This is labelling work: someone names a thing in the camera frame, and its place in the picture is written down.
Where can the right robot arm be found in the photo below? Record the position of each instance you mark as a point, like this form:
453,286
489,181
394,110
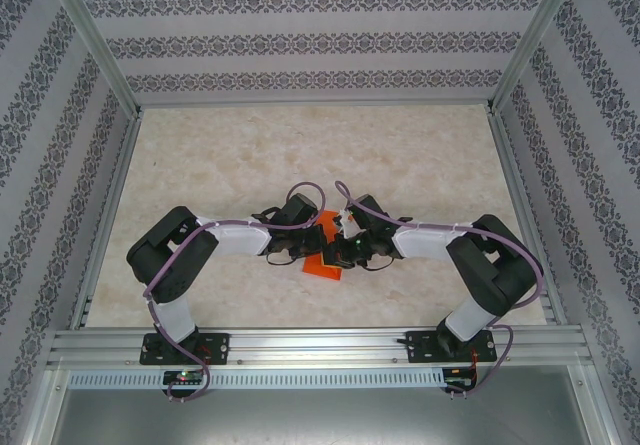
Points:
425,242

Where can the aluminium frame post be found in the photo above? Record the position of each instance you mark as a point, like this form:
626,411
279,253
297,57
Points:
535,35
90,35

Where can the grey metal sheet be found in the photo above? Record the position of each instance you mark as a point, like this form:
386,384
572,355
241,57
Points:
320,420

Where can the aluminium side rail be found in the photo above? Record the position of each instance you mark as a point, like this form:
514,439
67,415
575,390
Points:
107,215
525,215

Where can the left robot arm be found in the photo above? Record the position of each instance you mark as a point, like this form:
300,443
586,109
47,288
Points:
175,315

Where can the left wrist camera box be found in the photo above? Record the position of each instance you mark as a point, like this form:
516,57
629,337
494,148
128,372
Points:
298,210

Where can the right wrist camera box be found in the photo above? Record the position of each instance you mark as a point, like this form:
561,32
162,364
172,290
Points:
370,210

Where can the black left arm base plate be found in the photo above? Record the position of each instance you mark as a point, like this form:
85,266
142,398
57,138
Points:
220,347

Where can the aluminium mounting rail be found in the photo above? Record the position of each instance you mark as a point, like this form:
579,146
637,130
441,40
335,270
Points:
320,345

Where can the orange cloth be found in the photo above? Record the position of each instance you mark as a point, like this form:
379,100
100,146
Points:
322,271

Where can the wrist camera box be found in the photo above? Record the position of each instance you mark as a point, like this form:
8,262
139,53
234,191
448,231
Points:
298,210
370,210

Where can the small circuit board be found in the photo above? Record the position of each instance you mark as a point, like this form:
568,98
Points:
457,377
182,377

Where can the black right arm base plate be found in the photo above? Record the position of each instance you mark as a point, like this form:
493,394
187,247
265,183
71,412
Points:
420,347

